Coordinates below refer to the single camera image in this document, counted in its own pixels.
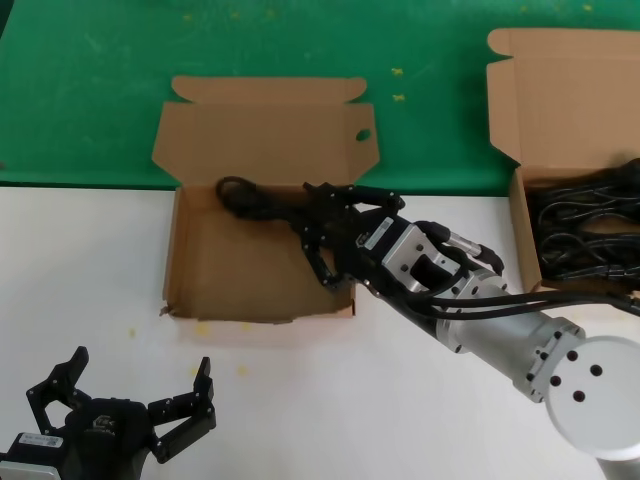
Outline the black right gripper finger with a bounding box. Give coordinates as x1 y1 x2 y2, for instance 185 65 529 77
292 218 352 294
301 181 407 222

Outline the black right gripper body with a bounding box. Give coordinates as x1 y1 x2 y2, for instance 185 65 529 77
331 206 387 290

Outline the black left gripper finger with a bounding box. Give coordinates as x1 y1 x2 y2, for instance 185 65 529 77
146 355 218 465
24 345 92 436

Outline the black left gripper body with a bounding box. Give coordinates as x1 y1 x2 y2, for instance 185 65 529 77
62 397 152 480

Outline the cardboard box with torn edge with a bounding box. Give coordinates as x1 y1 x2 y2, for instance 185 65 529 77
151 75 382 324

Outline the open brown cardboard box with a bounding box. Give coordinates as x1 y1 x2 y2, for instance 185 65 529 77
485 27 640 296

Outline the green table mat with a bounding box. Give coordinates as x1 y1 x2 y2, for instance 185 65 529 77
0 0 640 199

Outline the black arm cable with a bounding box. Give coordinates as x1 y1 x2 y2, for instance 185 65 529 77
399 287 640 315
367 279 616 322

